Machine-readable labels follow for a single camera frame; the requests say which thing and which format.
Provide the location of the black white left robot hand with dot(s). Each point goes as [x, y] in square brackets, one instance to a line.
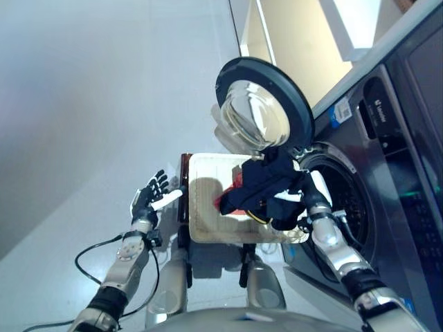
[145, 207]

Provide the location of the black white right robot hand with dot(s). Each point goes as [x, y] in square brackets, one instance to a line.
[318, 190]

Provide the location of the black garment with yellow trim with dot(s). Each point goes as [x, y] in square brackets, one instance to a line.
[263, 180]

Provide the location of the red garment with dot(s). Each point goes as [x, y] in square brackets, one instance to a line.
[237, 181]

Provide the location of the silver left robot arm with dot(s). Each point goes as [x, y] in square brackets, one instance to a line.
[128, 252]

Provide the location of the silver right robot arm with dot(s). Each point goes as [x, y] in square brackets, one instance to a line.
[342, 252]

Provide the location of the dark grey washing machine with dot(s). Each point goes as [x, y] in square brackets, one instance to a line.
[380, 214]

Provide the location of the round washing machine door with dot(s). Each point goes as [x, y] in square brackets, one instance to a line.
[256, 114]

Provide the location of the cream wicker laundry basket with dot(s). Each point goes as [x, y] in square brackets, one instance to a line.
[204, 193]

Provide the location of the blue white energy label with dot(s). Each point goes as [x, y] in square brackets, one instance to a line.
[341, 110]

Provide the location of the silver right robot leg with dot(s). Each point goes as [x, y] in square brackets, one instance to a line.
[263, 287]

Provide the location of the dark grey stacked dryer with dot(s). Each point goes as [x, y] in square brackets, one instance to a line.
[425, 86]

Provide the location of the silver robot torso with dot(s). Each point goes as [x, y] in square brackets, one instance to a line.
[242, 321]

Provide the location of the white counter cabinet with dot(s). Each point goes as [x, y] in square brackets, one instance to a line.
[342, 27]

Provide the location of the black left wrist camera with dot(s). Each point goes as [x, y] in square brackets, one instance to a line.
[155, 238]

